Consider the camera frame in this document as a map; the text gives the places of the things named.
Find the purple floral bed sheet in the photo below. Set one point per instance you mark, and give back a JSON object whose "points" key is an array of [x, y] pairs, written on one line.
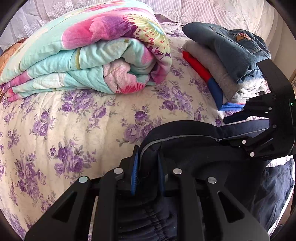
{"points": [[50, 139]]}

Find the navy blue pants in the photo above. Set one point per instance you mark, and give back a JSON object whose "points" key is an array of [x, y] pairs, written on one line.
{"points": [[263, 187]]}

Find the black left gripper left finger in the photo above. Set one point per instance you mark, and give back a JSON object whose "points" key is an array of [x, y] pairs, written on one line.
{"points": [[89, 207]]}

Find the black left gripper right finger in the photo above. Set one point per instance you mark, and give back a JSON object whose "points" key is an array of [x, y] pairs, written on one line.
{"points": [[206, 210]]}

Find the folded grey garment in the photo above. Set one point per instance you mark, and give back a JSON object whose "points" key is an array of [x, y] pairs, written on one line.
{"points": [[235, 93]]}

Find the orange brown pillow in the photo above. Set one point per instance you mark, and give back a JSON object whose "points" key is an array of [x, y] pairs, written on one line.
{"points": [[4, 58]]}

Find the white lace headboard cover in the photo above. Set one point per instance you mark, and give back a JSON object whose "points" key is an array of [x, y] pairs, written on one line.
{"points": [[258, 17]]}

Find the floral folded quilt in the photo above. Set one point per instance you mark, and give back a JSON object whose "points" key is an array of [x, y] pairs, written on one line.
{"points": [[114, 47]]}

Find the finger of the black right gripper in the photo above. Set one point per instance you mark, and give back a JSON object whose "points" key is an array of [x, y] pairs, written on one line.
{"points": [[256, 141], [260, 106]]}

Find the folded blue jeans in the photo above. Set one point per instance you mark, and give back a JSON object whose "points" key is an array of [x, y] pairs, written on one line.
{"points": [[239, 50]]}

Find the folded red blue garment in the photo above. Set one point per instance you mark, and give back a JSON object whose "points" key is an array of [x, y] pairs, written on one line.
{"points": [[222, 103]]}

